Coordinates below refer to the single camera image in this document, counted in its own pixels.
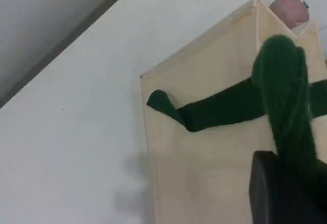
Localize pink peach with green leaf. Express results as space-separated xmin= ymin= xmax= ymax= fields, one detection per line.
xmin=269 ymin=0 xmax=311 ymax=28

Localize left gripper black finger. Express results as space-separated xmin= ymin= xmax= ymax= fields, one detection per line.
xmin=249 ymin=151 xmax=327 ymax=224

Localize white fabric bag green handles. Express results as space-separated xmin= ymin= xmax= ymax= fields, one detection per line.
xmin=139 ymin=0 xmax=327 ymax=224

